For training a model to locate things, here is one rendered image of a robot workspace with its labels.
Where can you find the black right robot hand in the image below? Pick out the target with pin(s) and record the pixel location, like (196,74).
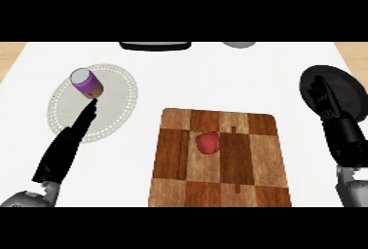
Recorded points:
(341,129)

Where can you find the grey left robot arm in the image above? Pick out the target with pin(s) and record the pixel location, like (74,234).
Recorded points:
(32,196)

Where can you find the white round lace placemat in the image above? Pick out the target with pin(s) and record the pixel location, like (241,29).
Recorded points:
(117,97)

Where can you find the red bell pepper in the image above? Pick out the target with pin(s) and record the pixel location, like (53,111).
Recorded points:
(207,142)

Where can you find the grey round object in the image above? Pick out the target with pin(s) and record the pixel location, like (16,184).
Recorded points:
(238,44)

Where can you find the black round pan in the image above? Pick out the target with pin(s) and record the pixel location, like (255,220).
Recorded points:
(349,87)

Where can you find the purple can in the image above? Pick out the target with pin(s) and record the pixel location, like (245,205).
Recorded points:
(87,83)

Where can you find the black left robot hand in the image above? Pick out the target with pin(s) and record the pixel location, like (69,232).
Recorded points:
(63,152)

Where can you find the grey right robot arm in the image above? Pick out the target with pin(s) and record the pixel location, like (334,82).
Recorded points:
(352,186)

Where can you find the black flat appliance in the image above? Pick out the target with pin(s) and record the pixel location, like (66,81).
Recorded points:
(153,45)

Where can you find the checkered wooden cutting board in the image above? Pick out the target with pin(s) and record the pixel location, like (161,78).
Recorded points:
(218,159)

